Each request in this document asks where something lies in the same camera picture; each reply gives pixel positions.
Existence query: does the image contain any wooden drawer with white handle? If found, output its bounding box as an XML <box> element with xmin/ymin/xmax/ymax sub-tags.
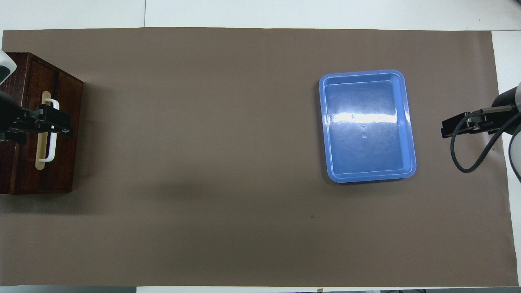
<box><xmin>11</xmin><ymin>55</ymin><xmax>84</xmax><ymax>194</ymax></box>

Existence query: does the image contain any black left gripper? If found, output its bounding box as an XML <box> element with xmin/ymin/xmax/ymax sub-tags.
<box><xmin>0</xmin><ymin>90</ymin><xmax>74</xmax><ymax>144</ymax></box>

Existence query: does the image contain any brown table mat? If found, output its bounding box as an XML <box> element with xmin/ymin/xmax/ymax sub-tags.
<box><xmin>0</xmin><ymin>27</ymin><xmax>519</xmax><ymax>287</ymax></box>

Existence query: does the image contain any dark wooden drawer cabinet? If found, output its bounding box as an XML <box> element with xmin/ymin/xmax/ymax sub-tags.
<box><xmin>0</xmin><ymin>52</ymin><xmax>84</xmax><ymax>195</ymax></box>

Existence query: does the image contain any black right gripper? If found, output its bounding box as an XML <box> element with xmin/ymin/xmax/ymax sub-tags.
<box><xmin>442</xmin><ymin>83</ymin><xmax>521</xmax><ymax>139</ymax></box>

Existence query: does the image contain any blue plastic tray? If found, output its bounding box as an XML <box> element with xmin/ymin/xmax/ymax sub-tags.
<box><xmin>318</xmin><ymin>69</ymin><xmax>417</xmax><ymax>184</ymax></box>

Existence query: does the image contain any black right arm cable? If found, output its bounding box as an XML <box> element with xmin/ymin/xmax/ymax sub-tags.
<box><xmin>450</xmin><ymin>105</ymin><xmax>521</xmax><ymax>173</ymax></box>

